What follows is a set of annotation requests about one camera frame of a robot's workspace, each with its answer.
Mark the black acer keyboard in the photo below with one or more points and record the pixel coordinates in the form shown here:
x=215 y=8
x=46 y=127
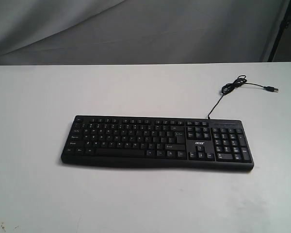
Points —
x=157 y=142

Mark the grey backdrop cloth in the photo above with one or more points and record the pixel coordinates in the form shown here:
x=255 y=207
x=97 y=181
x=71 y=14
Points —
x=104 y=32

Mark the black metal stand frame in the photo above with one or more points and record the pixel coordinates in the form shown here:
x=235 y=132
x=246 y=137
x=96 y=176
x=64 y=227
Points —
x=281 y=50

